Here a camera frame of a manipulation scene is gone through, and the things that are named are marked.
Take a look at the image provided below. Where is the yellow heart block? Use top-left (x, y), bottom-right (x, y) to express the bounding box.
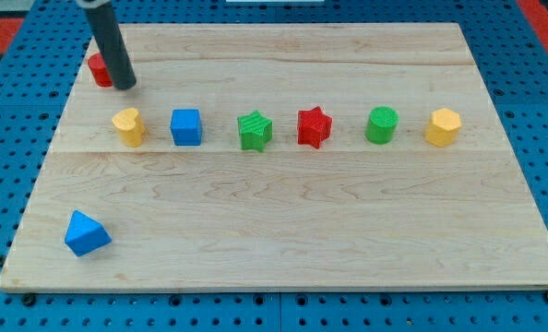
top-left (112, 108), bottom-right (146, 148)

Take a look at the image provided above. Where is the blue triangle block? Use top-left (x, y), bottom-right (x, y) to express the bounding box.
top-left (65, 210), bottom-right (112, 257)

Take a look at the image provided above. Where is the light wooden board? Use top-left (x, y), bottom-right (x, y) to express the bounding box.
top-left (0, 23), bottom-right (548, 293)

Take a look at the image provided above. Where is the yellow hexagon block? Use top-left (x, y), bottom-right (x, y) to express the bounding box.
top-left (424, 108), bottom-right (462, 147)

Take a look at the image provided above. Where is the blue cube block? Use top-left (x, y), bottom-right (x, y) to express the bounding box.
top-left (170, 109), bottom-right (203, 146)

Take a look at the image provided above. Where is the green star block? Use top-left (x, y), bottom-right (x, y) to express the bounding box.
top-left (237, 110), bottom-right (273, 152)

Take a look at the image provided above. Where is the green circle block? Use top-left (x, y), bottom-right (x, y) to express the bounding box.
top-left (365, 106), bottom-right (399, 145)

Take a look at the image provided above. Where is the red circle block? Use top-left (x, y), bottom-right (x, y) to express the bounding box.
top-left (87, 53), bottom-right (113, 88)

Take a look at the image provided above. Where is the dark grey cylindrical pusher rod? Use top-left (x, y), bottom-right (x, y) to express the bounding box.
top-left (77, 0), bottom-right (137, 90)

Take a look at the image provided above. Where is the red star block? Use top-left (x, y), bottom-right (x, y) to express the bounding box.
top-left (297, 106), bottom-right (333, 149)

